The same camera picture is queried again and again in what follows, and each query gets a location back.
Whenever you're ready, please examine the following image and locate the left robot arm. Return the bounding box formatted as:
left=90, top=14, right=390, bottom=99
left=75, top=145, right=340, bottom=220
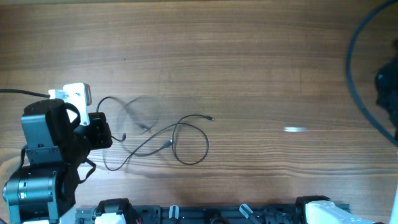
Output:
left=3, top=99, right=113, bottom=223

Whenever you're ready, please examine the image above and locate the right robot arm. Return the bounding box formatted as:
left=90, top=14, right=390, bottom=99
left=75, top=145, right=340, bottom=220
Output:
left=303, top=54, right=397, bottom=224

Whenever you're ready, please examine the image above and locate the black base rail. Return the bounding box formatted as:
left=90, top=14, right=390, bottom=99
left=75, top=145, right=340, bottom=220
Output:
left=74, top=202, right=352, bottom=224

